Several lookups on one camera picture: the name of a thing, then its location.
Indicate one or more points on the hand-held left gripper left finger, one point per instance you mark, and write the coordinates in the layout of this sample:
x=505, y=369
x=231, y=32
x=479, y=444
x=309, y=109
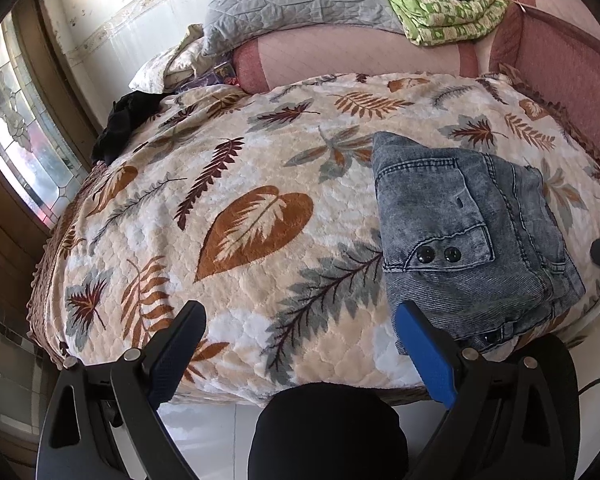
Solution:
x=172, y=360

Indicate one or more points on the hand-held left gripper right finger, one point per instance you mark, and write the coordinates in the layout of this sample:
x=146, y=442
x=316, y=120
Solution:
x=427, y=355

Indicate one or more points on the grey-blue denim pants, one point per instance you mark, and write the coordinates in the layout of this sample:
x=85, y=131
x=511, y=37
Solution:
x=445, y=220

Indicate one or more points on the leaf print blanket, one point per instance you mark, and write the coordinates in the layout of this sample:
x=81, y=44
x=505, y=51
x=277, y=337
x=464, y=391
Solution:
x=230, y=260

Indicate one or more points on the person's left leg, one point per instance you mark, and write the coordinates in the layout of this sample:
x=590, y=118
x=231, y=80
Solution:
x=325, y=435

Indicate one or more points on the black cloth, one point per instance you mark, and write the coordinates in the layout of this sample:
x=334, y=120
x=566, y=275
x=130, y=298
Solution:
x=125, y=120

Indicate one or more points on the patterned glass window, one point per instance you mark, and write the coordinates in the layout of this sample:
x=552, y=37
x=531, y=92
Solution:
x=20, y=125

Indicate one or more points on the green patterned blanket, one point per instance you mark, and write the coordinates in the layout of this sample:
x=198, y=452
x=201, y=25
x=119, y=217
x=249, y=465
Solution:
x=445, y=17

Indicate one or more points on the purple patterned cloth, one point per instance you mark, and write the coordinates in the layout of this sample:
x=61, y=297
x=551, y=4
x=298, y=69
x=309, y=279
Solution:
x=217, y=75

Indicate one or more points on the beige crumpled cloth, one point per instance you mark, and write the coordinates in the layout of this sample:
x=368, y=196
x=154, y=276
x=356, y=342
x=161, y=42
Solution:
x=180, y=65

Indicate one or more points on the grey quilted pillow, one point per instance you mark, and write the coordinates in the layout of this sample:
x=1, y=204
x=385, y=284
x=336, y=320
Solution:
x=290, y=0

